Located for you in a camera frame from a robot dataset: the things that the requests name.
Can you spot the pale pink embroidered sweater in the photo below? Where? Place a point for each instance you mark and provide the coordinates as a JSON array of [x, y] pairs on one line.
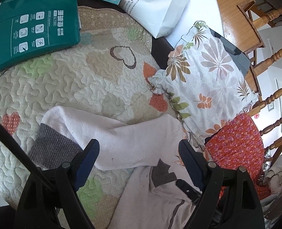
[[151, 198]]

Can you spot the white floral pillow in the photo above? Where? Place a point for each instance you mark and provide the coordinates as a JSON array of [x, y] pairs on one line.
[[204, 85]]

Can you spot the red floral cushion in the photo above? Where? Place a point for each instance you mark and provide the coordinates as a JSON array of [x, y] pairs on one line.
[[239, 143]]

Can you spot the wooden spindle chair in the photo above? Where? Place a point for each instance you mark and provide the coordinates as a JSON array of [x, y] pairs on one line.
[[266, 73]]

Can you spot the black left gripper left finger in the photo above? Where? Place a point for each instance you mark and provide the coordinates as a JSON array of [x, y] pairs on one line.
[[48, 191]]

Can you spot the white paper bag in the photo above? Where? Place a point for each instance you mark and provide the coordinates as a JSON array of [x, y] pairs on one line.
[[158, 17]]

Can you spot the wooden table top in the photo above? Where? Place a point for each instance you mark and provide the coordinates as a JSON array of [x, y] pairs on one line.
[[237, 26]]

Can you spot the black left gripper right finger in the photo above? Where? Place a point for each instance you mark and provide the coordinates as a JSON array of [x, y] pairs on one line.
[[224, 198]]

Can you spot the green cardboard box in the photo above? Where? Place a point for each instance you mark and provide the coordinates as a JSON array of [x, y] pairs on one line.
[[29, 28]]

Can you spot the grey white crumpled cloth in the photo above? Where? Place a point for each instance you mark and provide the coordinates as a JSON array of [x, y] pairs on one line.
[[272, 205]]

